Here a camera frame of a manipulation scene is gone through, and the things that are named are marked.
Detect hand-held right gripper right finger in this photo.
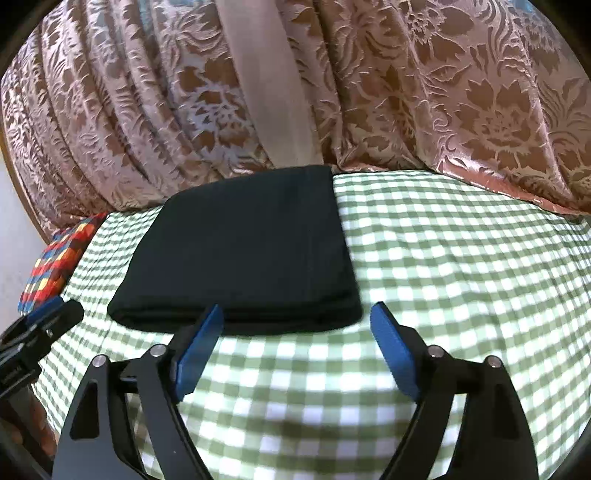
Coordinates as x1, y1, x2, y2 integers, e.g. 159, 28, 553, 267
370, 302, 540, 480

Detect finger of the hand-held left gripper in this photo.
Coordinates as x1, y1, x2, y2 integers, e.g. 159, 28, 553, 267
25, 295, 65, 327
39, 300, 85, 345

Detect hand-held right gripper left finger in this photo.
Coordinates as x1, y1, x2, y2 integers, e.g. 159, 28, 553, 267
52, 304, 225, 480

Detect black pants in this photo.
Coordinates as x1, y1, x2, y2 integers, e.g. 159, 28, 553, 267
107, 165, 363, 337

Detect person's left hand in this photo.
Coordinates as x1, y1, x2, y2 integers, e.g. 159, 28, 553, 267
7, 398, 57, 447

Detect green checked bedsheet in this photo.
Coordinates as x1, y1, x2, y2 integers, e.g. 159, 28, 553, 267
32, 167, 591, 480

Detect brown floral curtain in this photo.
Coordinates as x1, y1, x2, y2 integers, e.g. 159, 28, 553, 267
0, 0, 591, 247

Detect plain beige curtain strip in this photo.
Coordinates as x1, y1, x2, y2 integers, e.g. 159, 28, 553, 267
216, 0, 325, 169

